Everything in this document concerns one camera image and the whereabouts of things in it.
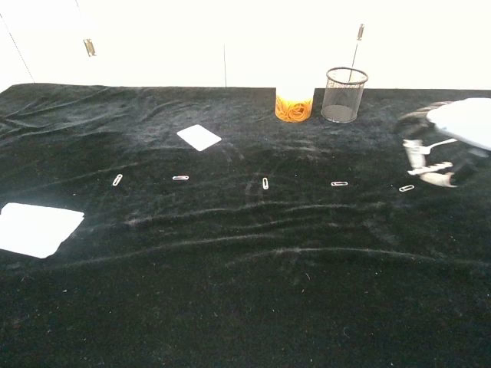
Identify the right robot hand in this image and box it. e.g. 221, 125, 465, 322
397, 97, 491, 189

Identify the silver metal spoon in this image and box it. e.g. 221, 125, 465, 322
408, 138, 458, 155

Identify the black mesh pen holder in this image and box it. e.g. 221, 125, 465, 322
320, 67, 369, 124

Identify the clear jar of rubber bands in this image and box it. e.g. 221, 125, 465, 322
274, 78, 315, 124

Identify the white playing card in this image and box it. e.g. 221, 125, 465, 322
176, 123, 223, 153

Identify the black velvet table cloth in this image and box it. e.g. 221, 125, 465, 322
0, 83, 491, 368

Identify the white paper pad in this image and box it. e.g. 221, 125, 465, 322
0, 202, 85, 260

